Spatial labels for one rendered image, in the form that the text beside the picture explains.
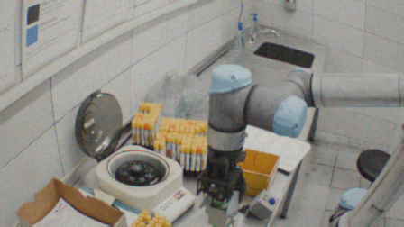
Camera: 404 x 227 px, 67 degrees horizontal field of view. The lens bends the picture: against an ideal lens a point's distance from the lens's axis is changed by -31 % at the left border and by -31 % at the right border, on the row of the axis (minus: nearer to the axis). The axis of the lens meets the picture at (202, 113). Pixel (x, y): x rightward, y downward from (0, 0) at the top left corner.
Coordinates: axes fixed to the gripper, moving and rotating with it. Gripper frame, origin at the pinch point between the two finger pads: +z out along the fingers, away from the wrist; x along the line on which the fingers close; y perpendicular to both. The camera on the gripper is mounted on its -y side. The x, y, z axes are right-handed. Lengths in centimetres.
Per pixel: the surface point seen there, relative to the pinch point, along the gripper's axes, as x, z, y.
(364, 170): 48, 42, -101
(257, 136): -12, 17, -68
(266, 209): 7.7, 13.5, -20.2
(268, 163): -0.2, 12.9, -44.5
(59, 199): -48, 12, 12
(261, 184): 1.5, 12.9, -31.9
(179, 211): -16.5, 15.5, -11.1
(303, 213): 16, 107, -133
